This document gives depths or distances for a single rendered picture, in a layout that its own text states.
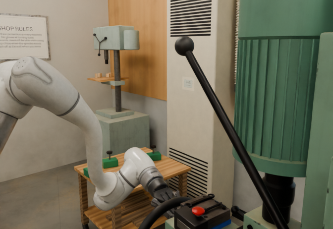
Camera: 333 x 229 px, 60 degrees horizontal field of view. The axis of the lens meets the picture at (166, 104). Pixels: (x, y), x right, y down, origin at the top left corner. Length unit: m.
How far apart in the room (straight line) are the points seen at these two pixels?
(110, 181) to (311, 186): 0.87
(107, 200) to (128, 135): 1.66
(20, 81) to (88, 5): 2.84
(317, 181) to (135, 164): 0.86
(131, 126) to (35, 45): 1.33
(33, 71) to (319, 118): 0.69
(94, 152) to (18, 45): 2.39
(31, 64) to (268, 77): 0.62
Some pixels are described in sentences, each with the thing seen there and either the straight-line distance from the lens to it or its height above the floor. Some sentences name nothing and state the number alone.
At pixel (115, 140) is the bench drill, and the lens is 2.78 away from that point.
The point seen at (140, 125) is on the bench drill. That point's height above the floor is 0.62.
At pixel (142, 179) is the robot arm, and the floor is 0.88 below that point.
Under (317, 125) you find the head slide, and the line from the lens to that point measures 0.45.
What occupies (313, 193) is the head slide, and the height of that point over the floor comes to 1.19.
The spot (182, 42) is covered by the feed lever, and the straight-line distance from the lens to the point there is 0.50.
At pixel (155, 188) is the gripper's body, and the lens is 1.15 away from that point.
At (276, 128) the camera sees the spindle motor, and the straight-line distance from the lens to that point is 0.48.
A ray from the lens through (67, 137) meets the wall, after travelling 3.64.
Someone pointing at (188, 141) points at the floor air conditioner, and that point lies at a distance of 2.32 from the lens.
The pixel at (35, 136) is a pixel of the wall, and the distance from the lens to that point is 3.51.
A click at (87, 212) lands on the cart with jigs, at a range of 2.37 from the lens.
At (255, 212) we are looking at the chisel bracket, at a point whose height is 1.07.
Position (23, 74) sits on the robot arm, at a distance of 0.86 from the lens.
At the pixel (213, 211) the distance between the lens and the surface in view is 0.77.
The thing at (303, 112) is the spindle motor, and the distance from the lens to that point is 0.48.
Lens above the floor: 1.40
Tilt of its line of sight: 11 degrees down
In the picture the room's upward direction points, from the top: straight up
